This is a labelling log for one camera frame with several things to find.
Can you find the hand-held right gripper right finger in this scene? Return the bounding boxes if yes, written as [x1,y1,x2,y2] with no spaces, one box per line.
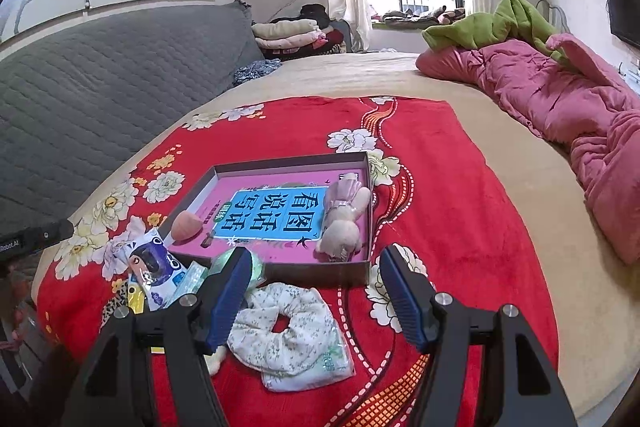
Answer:
[378,244,581,427]

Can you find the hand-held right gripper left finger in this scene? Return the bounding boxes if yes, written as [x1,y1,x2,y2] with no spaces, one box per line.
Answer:
[62,247,253,427]

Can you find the green makeup sponge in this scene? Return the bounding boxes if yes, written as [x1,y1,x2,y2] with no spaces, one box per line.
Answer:
[209,248,266,295]

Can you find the white floral scrunchie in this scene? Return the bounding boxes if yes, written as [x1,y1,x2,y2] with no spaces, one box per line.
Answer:
[227,282,341,378]

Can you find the shallow cardboard box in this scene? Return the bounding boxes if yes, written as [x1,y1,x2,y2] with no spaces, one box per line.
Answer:
[167,151,373,290]

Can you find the blue cartoon face mask packet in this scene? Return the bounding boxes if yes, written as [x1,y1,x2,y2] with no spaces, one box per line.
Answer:
[127,229,195,310]

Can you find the leopard print scrunchie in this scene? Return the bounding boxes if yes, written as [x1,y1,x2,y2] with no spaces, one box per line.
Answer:
[100,292,132,328]

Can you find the peach makeup sponge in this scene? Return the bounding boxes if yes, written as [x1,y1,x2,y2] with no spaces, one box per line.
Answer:
[171,210,201,244]

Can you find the pink and blue book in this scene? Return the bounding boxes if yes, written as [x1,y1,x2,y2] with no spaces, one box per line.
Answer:
[195,169,368,263]

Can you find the red floral blanket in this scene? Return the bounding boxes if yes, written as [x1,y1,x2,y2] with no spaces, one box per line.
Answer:
[32,96,561,427]

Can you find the grey quilted headboard cover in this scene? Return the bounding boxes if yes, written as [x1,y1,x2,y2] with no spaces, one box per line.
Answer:
[0,0,266,238]

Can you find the blue patterned cloth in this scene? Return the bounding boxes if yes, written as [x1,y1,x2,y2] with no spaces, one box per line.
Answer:
[232,58,283,88]

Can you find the pink quilt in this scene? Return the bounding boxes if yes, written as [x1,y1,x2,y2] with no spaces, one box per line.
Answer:
[416,33,640,265]

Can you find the stack of folded clothes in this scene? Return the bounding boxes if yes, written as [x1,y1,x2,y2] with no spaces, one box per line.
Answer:
[250,19,346,60]

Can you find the green fleece blanket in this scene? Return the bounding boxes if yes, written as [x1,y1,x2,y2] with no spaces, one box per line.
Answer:
[422,0,576,58]

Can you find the clothes on windowsill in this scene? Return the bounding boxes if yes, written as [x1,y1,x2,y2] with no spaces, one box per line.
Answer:
[372,4,466,28]

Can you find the black bag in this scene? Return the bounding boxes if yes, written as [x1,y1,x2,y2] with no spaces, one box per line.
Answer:
[300,4,331,28]

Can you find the black wall television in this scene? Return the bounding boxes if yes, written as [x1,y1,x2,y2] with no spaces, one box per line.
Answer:
[604,0,640,50]

